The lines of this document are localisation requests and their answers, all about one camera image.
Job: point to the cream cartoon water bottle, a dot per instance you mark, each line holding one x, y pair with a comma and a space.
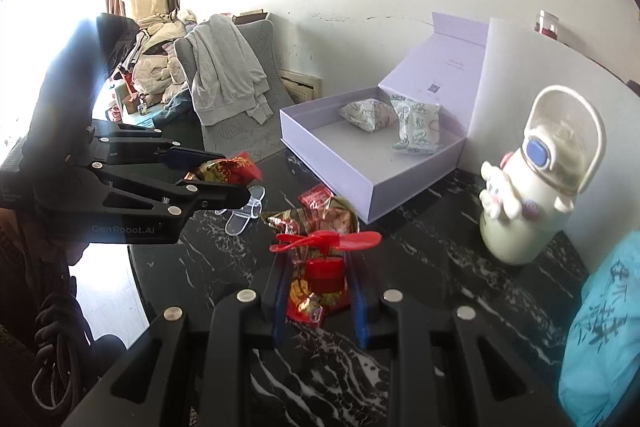
532, 193

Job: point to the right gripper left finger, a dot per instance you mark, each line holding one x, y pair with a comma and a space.
180, 371

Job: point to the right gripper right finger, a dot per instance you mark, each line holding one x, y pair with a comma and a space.
447, 368

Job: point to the clear plastic clip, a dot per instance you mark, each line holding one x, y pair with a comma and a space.
240, 218

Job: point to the lavender gift box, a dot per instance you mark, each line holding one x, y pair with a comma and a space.
362, 166

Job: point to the gray sweatshirt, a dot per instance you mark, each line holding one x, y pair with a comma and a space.
228, 79

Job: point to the white bread-print packet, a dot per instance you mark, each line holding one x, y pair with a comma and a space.
369, 115

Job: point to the wall vent panel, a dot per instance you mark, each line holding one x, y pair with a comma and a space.
301, 87

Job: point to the green bread-print packet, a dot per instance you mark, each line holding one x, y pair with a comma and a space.
418, 126

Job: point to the blue plastic bag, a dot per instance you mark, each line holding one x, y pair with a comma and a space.
602, 346

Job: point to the white board panel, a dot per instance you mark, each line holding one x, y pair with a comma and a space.
517, 65

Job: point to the pile of clothes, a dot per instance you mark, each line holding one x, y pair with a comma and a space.
147, 72

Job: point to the brown snack packet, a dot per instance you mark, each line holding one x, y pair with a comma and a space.
335, 214

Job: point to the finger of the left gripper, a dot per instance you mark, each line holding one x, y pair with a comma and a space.
125, 144
125, 197

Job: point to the small red packet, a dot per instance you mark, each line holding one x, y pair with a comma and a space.
316, 197

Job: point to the cardboard box behind chair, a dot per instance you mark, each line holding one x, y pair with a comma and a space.
249, 17

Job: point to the red snack packet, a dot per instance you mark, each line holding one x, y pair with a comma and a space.
239, 169

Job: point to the gray lounge chair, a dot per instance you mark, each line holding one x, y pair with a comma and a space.
241, 133

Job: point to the red mini fan toy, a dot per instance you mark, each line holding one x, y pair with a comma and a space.
326, 273

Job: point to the clear jar red label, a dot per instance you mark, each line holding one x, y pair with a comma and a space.
547, 24

